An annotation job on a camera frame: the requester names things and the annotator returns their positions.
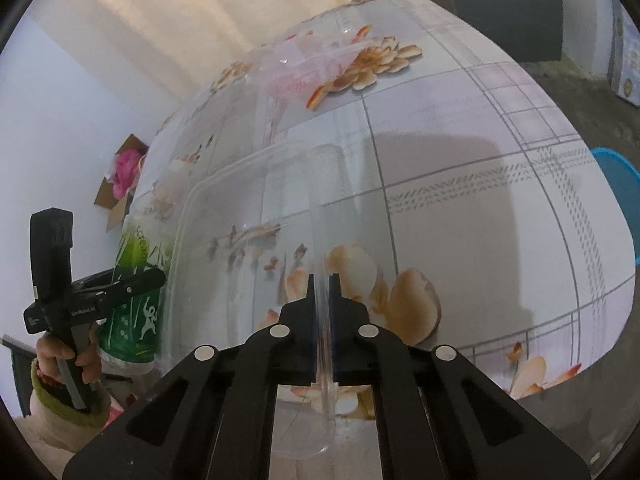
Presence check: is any pink plush cloth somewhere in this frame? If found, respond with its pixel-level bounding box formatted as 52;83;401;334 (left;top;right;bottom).
110;148;144;199

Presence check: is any clear plastic container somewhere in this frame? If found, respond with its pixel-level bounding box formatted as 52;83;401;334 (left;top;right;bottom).
161;140;387;462

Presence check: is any blue printed tissue pack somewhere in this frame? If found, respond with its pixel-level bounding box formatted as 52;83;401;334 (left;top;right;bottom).
607;0;640;109

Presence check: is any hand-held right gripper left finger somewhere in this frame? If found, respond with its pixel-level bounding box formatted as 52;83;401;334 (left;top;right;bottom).
62;273;319;480

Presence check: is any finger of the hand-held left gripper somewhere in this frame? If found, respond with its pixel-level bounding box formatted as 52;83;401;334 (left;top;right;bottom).
71;268;117;291
101;267;167;309

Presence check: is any blue plastic basin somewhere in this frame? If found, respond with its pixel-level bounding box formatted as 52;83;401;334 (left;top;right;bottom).
589;147;640;267

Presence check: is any floral checked tablecloth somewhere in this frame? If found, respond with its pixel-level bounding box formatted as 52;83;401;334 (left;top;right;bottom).
125;0;639;422

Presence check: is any person's left forearm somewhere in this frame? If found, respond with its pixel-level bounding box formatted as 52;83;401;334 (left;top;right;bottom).
27;357;127;457

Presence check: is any pink bubble wrap pad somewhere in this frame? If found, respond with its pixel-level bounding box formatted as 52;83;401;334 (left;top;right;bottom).
262;30;362;107

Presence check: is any grey cabinet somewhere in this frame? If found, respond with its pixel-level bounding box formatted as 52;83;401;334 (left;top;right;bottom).
422;0;564;64

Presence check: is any person's left hand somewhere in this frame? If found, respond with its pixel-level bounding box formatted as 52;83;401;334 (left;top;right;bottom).
36;333;101;394

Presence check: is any open cardboard box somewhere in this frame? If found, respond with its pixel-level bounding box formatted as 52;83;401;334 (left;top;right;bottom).
93;133;150;234

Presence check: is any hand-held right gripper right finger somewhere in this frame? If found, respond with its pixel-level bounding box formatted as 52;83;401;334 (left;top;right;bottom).
327;273;592;480

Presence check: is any green drink can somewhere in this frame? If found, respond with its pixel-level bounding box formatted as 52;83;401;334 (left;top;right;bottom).
97;209;177;367

